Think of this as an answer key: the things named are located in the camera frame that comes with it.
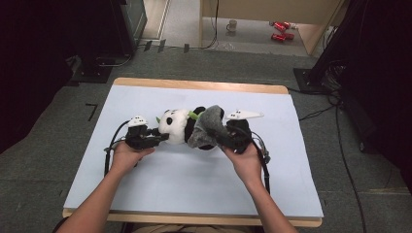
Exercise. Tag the person's right hand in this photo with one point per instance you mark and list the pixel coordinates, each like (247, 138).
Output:
(247, 165)

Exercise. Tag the person's left hand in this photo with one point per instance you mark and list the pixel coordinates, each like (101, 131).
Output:
(128, 158)

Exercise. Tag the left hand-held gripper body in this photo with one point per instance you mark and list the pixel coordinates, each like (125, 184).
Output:
(137, 137)

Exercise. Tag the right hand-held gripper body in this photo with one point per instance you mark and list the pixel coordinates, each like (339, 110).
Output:
(241, 136)

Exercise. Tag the panda plush toy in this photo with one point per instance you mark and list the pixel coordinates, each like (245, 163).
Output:
(176, 127)

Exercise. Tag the black stand base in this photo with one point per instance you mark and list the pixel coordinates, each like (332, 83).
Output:
(92, 73)

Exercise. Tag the grey cloth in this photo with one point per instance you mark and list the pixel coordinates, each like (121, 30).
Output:
(209, 127)

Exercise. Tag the red drink can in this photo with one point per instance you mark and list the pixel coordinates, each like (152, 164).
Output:
(278, 37)
(279, 26)
(290, 36)
(287, 24)

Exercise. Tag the beige mug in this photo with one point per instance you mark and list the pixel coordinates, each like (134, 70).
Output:
(231, 25)

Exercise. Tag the wooden table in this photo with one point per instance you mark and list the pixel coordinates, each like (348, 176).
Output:
(200, 84)

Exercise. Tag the light wooden desk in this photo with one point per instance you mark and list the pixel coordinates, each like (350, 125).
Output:
(268, 9)

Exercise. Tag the light blue table mat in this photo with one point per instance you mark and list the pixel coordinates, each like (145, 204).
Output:
(194, 184)

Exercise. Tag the dark curtain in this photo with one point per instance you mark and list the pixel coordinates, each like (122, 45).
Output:
(385, 81)
(29, 64)

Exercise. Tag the black metal stand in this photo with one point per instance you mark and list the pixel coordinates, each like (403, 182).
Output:
(327, 51)

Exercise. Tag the black cabinet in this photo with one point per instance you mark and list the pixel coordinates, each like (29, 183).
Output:
(129, 26)

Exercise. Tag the black tape strip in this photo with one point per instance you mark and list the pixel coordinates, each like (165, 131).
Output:
(186, 48)
(162, 45)
(147, 45)

